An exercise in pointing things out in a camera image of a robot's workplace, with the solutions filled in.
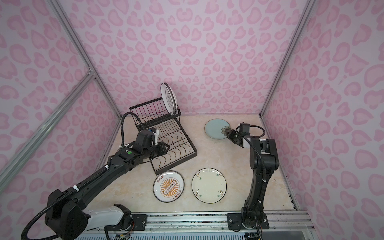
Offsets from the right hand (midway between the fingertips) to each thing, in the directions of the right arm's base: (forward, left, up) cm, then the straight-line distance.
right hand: (229, 133), depth 106 cm
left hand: (-22, +36, +17) cm, 45 cm away
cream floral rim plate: (-36, +15, -1) cm, 39 cm away
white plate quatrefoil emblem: (+8, +40, +25) cm, 48 cm away
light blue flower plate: (+6, +8, -2) cm, 10 cm away
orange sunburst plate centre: (-37, +38, -1) cm, 53 cm away
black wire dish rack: (+1, +52, +17) cm, 55 cm away
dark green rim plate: (-1, +34, +31) cm, 47 cm away
